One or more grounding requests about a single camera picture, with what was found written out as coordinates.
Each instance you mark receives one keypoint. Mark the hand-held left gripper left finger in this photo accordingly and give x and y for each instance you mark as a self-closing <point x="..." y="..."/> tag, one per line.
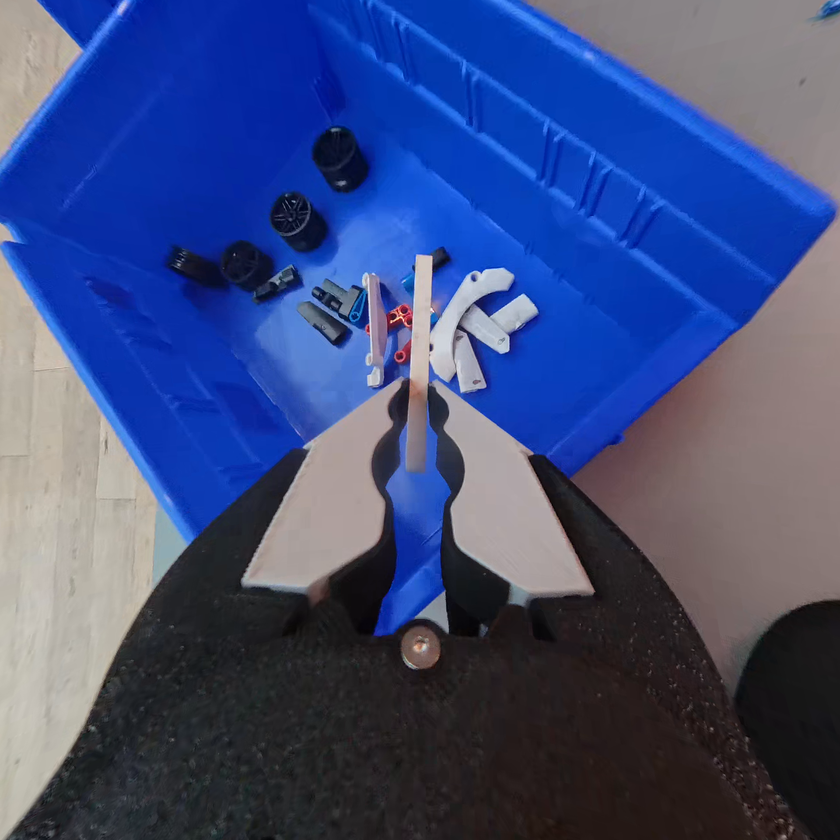
<point x="315" y="518"/>

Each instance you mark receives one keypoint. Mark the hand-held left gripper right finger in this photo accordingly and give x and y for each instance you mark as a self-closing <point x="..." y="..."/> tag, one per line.
<point x="512" y="518"/>

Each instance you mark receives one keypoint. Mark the white toy panel piece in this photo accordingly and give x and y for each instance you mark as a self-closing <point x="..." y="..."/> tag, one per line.
<point x="418" y="361"/>

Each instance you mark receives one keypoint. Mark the blue plastic bin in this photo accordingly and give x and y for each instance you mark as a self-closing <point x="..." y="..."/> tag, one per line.
<point x="197" y="131"/>
<point x="72" y="16"/>

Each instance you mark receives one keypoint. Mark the grey desk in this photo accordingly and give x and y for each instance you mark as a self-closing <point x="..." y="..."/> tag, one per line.
<point x="722" y="394"/>

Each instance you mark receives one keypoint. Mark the white curved panel piece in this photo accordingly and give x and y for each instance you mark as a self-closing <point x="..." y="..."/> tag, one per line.
<point x="487" y="330"/>
<point x="469" y="367"/>
<point x="518" y="312"/>

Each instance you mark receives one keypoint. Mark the red connector pin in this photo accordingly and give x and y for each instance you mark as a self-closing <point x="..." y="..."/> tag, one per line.
<point x="402" y="352"/>

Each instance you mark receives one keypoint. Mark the black curved panel piece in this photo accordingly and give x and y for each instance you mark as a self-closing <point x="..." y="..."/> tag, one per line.
<point x="321" y="323"/>

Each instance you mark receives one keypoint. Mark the long white beam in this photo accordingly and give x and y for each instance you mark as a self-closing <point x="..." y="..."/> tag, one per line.
<point x="375" y="328"/>

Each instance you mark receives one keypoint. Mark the white arch panel piece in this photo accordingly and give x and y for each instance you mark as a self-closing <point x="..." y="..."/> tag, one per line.
<point x="459" y="315"/>

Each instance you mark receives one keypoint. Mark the red connector brick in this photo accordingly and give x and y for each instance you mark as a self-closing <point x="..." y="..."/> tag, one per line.
<point x="396" y="318"/>

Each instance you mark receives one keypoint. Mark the blue lever piece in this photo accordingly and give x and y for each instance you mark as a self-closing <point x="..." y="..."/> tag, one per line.
<point x="358" y="306"/>

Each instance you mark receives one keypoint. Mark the black angled brick block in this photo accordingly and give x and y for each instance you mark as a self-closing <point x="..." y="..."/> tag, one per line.
<point x="334" y="295"/>

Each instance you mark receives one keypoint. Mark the small black connector brick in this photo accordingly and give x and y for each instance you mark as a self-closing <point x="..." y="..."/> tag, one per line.
<point x="275" y="283"/>
<point x="441" y="257"/>

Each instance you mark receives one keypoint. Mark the black wheel rim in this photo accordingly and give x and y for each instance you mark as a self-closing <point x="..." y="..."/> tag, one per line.
<point x="246" y="264"/>
<point x="190" y="264"/>
<point x="338" y="157"/>
<point x="298" y="222"/>

